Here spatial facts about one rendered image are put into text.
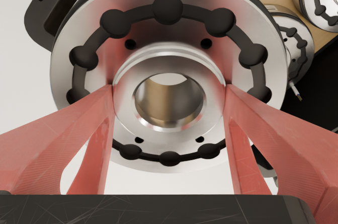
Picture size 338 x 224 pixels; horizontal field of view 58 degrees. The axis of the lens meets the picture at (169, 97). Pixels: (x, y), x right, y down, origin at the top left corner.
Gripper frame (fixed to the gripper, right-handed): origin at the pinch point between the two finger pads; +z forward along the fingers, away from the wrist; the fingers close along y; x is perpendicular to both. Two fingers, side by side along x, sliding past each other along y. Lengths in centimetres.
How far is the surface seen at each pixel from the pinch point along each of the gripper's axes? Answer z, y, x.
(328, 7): 19.4, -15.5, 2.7
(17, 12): 34.6, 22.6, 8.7
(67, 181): 36, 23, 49
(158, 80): 15.3, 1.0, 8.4
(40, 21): 11.8, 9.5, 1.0
